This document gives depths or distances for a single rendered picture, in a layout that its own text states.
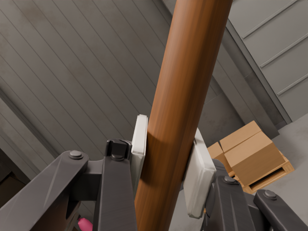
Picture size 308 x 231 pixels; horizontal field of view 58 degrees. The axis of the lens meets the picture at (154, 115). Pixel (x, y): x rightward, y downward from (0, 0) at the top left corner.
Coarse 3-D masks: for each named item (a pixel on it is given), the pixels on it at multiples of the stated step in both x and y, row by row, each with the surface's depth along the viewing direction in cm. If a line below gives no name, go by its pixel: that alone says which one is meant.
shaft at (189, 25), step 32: (192, 0) 14; (224, 0) 14; (192, 32) 14; (192, 64) 15; (160, 96) 16; (192, 96) 15; (160, 128) 16; (192, 128) 16; (160, 160) 16; (160, 192) 17; (160, 224) 18
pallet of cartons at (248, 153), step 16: (240, 128) 364; (256, 128) 338; (224, 144) 355; (240, 144) 330; (256, 144) 308; (272, 144) 294; (224, 160) 344; (240, 160) 302; (256, 160) 300; (272, 160) 299; (288, 160) 299; (240, 176) 306; (256, 176) 305; (272, 176) 312
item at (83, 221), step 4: (80, 216) 393; (80, 220) 395; (84, 220) 395; (88, 220) 400; (80, 224) 392; (84, 224) 392; (88, 224) 395; (92, 224) 403; (80, 228) 394; (84, 228) 392; (88, 228) 394; (92, 228) 397
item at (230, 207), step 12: (216, 180) 13; (228, 180) 13; (216, 192) 12; (228, 192) 12; (240, 192) 12; (216, 204) 12; (228, 204) 11; (240, 204) 11; (204, 216) 14; (216, 216) 11; (228, 216) 10; (240, 216) 11; (204, 228) 13; (216, 228) 11; (228, 228) 10; (240, 228) 10; (252, 228) 10
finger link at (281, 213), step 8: (256, 192) 13; (264, 192) 13; (272, 192) 13; (256, 200) 13; (264, 200) 12; (272, 200) 12; (280, 200) 13; (264, 208) 12; (272, 208) 12; (280, 208) 12; (288, 208) 12; (272, 216) 11; (280, 216) 11; (288, 216) 11; (296, 216) 12; (272, 224) 11; (280, 224) 11; (288, 224) 11; (296, 224) 11; (304, 224) 11
